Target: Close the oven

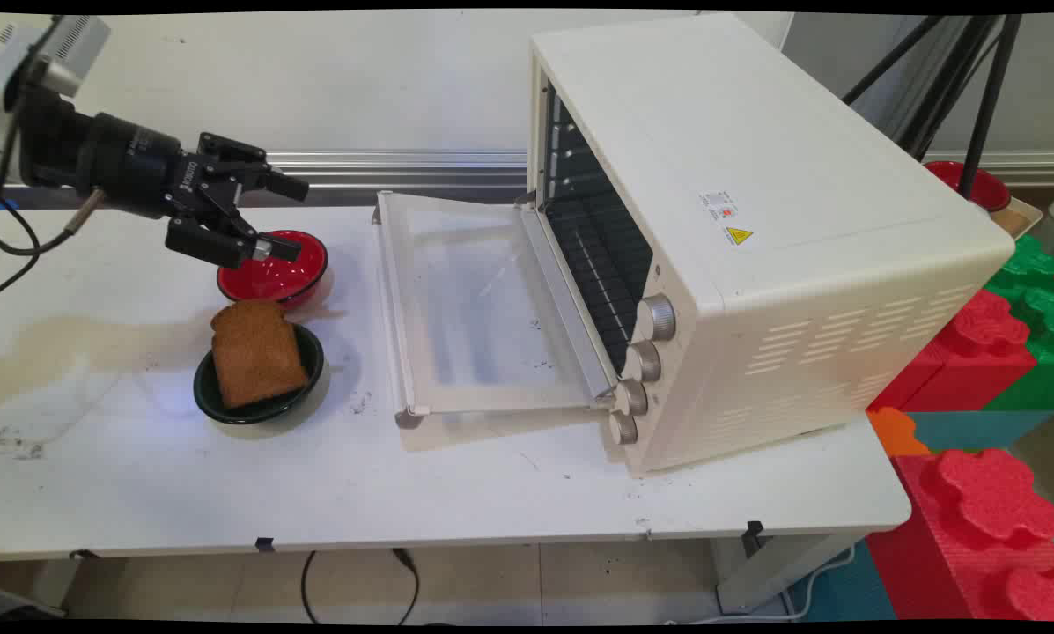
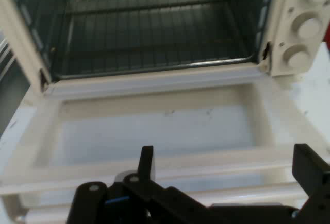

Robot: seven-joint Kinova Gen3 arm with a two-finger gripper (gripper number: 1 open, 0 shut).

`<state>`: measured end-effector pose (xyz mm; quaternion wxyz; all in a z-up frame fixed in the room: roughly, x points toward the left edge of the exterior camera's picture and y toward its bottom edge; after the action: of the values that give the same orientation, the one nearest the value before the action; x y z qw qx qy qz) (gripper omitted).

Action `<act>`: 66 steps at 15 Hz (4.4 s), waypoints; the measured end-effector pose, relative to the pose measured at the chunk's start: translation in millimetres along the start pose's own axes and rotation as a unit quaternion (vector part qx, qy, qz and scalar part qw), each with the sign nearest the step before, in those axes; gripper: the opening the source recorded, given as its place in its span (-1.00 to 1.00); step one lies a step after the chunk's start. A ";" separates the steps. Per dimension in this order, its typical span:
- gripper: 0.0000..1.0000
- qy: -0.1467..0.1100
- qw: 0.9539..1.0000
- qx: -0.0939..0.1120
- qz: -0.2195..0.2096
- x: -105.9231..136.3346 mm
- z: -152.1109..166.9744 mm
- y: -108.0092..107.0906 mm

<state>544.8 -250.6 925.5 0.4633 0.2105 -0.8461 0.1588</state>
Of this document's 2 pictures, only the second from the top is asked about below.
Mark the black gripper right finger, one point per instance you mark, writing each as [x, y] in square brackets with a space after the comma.
[309, 172]

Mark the white glass oven door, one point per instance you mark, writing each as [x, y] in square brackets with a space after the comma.
[159, 131]

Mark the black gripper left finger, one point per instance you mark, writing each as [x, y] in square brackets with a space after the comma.
[144, 182]

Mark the white toaster oven body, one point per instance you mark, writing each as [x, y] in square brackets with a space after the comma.
[281, 28]

